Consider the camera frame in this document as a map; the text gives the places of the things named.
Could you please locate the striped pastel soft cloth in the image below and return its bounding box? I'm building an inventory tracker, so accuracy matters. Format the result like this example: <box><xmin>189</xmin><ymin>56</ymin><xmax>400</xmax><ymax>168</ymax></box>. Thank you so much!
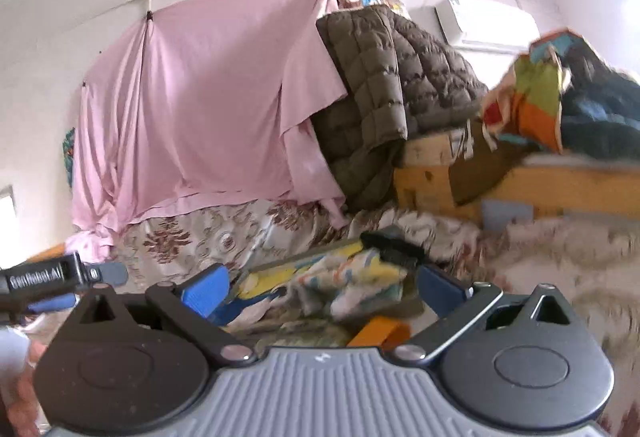
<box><xmin>286</xmin><ymin>249</ymin><xmax>408</xmax><ymax>320</ymax></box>

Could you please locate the person's left hand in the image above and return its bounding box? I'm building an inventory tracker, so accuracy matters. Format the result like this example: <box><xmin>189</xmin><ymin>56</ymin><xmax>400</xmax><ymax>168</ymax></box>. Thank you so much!
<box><xmin>1</xmin><ymin>339</ymin><xmax>47</xmax><ymax>437</ymax></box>

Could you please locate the orange block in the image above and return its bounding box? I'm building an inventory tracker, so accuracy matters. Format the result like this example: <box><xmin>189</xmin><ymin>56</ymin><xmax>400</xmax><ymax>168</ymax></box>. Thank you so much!
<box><xmin>347</xmin><ymin>316</ymin><xmax>411</xmax><ymax>350</ymax></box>

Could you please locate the grey tray with cartoon liner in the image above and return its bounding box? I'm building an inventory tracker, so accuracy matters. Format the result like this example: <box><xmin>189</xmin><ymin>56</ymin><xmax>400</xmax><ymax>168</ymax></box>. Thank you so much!
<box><xmin>209</xmin><ymin>226</ymin><xmax>424</xmax><ymax>351</ymax></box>

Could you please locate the floral satin bed cover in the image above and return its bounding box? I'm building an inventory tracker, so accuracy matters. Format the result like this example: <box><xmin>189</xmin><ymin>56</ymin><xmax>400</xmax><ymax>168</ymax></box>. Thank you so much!
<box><xmin>112</xmin><ymin>201</ymin><xmax>639</xmax><ymax>436</ymax></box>

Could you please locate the brown printed cloth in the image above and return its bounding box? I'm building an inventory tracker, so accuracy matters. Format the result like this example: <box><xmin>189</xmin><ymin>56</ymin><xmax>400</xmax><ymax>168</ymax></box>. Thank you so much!
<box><xmin>448</xmin><ymin>119</ymin><xmax>538</xmax><ymax>206</ymax></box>

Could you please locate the pink hanging sheet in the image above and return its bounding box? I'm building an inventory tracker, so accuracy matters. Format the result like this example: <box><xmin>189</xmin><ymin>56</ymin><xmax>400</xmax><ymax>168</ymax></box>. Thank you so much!
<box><xmin>65</xmin><ymin>0</ymin><xmax>346</xmax><ymax>262</ymax></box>

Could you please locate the olive quilted puffer jacket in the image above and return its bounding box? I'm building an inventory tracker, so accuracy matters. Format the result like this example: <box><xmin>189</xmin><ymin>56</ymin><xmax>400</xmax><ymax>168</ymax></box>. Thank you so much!
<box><xmin>312</xmin><ymin>6</ymin><xmax>488</xmax><ymax>212</ymax></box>

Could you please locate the colourful patchwork blanket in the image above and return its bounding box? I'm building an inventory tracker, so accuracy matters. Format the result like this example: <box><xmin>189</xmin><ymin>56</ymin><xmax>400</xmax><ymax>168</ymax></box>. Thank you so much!
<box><xmin>480</xmin><ymin>28</ymin><xmax>639</xmax><ymax>162</ymax></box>

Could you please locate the wooden bed frame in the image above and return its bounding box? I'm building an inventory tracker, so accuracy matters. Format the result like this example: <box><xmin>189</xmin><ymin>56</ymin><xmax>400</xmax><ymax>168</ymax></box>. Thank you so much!
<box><xmin>394</xmin><ymin>134</ymin><xmax>639</xmax><ymax>223</ymax></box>

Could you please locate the white wall air conditioner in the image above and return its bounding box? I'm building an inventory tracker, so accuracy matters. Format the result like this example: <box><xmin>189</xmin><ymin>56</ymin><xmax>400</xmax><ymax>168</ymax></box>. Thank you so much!
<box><xmin>435</xmin><ymin>0</ymin><xmax>539</xmax><ymax>53</ymax></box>

